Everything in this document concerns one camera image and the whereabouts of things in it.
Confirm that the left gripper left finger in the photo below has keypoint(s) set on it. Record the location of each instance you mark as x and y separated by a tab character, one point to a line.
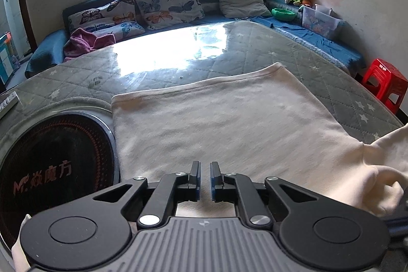
171	190

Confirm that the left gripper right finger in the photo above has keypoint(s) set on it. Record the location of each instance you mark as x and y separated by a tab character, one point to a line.
240	191

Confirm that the cream beige garment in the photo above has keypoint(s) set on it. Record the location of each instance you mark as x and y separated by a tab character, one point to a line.
330	195

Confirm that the black round induction cooktop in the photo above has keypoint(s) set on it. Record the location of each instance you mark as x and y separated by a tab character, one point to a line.
60	159

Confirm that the magenta cloth on sofa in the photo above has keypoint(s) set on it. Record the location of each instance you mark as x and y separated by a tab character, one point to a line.
82	42

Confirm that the blue corner sofa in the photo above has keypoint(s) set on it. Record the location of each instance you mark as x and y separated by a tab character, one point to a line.
50	51

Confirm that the small butterfly cushion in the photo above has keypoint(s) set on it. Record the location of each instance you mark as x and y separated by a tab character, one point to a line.
118	18

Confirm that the green plastic bowl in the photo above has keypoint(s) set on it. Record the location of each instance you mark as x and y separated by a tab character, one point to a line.
282	14

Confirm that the grey plain cushion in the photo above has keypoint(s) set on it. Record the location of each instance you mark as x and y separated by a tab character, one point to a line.
240	9

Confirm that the white remote control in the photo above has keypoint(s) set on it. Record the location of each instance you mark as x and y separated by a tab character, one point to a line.
8	103

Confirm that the large butterfly cushion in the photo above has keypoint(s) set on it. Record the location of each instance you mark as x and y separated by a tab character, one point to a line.
164	13

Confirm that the red plastic stool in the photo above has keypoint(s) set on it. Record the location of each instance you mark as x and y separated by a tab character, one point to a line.
386	82

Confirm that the clear plastic storage box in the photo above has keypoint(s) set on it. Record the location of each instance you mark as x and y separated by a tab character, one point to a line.
321	20

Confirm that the turquoise child furniture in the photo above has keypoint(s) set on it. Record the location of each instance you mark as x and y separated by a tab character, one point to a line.
6	66

